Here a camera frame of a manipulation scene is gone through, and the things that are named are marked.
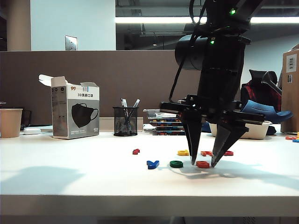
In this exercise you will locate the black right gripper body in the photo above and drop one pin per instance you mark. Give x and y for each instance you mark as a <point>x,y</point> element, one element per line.
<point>217,93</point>

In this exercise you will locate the black mesh pen holder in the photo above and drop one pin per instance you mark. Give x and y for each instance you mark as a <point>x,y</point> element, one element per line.
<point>125,121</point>

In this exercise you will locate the tall cardboard box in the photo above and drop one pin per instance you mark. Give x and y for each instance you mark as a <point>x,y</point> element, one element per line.
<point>290,105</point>

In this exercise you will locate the yellow letter a magnet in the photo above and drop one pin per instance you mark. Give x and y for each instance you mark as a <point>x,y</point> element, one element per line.
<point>182,153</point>

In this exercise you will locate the red letter t magnet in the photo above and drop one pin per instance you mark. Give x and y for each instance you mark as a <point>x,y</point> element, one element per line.
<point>136,151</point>

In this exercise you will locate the green letter e magnet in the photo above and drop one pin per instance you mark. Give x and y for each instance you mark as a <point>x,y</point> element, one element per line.
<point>176,164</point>

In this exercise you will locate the blue letter y magnet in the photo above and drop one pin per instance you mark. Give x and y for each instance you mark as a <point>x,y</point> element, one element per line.
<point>153,164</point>

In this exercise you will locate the red plaid jacket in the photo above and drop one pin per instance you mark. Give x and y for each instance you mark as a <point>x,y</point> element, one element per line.
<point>252,93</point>

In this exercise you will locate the brown paper cup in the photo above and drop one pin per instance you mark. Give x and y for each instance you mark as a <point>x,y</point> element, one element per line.
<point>10,123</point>

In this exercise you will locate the metal wall plate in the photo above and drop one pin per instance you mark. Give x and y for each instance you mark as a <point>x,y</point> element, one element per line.
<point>71,43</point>

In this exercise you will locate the black silver pen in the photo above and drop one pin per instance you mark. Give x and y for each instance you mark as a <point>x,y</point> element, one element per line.
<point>123,102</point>
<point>136,103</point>

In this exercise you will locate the red letter b magnet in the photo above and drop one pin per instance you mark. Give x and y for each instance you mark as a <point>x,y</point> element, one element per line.
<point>229,153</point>

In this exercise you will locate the white marker pen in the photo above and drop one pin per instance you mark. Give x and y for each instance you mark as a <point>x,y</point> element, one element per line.
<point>161,115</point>

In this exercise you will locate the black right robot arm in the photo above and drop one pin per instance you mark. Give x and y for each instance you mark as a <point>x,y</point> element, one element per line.
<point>222,53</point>

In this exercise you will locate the orange letter s magnet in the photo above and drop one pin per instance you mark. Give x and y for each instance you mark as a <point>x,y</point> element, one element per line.
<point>202,164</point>

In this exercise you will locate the grey face mask box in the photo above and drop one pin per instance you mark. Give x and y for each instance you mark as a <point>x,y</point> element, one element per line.
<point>74,112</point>

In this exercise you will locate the ceiling light strip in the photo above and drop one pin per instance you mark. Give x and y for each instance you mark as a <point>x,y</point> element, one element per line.
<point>151,20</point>

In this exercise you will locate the brown desk partition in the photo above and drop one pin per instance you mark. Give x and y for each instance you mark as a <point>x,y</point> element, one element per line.
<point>70,81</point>

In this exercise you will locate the black office chair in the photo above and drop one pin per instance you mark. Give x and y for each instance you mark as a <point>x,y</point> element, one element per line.
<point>255,74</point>

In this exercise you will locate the white earbuds case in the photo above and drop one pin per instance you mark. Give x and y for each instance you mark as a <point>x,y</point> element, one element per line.
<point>32,131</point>

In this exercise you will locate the white flat device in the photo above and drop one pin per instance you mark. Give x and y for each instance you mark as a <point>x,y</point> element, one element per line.
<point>46,128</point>

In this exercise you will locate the blue rubber slipper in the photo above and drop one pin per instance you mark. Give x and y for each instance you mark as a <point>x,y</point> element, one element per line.
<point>268,109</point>
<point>205,128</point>

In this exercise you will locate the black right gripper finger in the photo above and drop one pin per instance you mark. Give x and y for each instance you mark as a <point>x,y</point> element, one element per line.
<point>192,135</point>
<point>226,142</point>

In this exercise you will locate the beige pulp bowl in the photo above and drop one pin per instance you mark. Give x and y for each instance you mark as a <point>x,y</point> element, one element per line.
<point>257,133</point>

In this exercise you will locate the orange letter n magnet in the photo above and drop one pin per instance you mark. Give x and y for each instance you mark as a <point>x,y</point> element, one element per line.
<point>206,153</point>

